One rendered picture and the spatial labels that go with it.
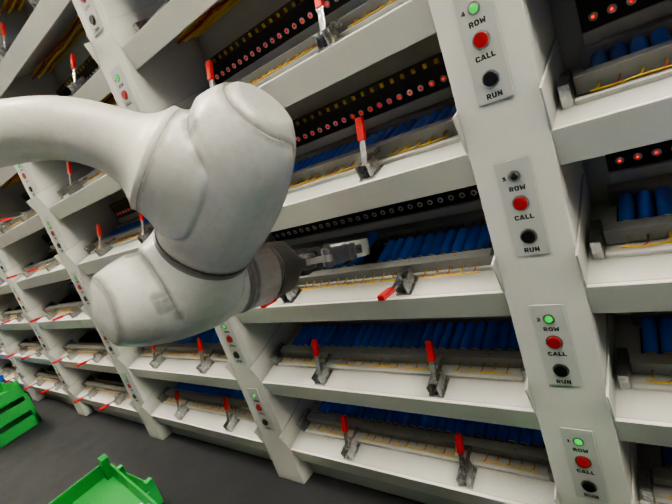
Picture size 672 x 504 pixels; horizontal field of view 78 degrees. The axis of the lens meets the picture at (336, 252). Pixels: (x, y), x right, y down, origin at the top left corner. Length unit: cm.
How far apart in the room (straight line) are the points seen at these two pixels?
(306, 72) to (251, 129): 33
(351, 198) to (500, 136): 24
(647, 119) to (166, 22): 74
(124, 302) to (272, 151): 20
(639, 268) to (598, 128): 17
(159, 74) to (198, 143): 67
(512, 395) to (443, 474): 26
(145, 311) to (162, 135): 17
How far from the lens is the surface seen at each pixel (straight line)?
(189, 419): 150
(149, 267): 45
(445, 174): 58
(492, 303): 63
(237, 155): 35
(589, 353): 63
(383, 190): 62
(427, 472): 93
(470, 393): 75
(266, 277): 52
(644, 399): 71
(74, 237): 159
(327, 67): 65
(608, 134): 54
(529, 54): 54
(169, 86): 102
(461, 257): 66
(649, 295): 59
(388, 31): 60
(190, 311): 45
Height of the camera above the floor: 73
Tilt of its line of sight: 12 degrees down
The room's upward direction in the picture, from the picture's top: 19 degrees counter-clockwise
